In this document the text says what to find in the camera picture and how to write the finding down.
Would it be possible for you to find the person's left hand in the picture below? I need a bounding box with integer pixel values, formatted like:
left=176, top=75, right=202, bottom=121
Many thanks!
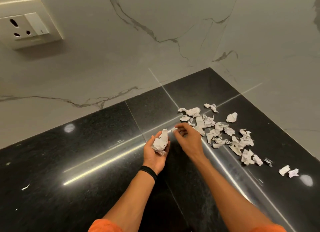
left=143, top=131, right=171, bottom=175

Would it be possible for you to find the person's right hand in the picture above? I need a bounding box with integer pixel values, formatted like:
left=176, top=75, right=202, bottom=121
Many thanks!
left=174, top=123, right=208, bottom=163

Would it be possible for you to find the white paper wad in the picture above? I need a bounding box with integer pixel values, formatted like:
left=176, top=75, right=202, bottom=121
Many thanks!
left=153, top=129, right=169, bottom=156

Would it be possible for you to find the person's left forearm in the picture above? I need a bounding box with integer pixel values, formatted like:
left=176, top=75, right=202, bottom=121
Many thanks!
left=101, top=170, right=157, bottom=227

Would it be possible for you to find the person's right forearm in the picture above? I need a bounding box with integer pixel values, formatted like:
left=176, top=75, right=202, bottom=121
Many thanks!
left=197, top=157, right=277, bottom=230

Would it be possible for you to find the black wristband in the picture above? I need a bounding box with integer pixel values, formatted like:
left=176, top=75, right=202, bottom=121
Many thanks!
left=139, top=165, right=157, bottom=181

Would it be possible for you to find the pile of crumpled paper scraps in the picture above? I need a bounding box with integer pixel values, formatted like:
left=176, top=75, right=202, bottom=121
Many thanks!
left=178, top=103, right=299, bottom=178

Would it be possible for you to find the orange left sleeve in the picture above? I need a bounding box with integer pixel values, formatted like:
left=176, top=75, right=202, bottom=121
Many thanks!
left=87, top=219, right=123, bottom=232

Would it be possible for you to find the orange sleeve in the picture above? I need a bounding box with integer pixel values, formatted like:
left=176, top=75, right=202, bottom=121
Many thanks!
left=249, top=223, right=287, bottom=232
left=87, top=219, right=123, bottom=232

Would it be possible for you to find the orange right sleeve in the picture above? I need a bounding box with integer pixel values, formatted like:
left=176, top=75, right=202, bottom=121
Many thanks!
left=249, top=223, right=287, bottom=232

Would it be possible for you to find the white rocker switch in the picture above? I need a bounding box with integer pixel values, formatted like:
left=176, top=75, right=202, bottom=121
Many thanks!
left=24, top=12, right=50, bottom=36

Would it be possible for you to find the white wall socket plate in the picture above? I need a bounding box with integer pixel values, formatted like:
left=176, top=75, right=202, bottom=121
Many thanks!
left=0, top=0, right=64, bottom=50

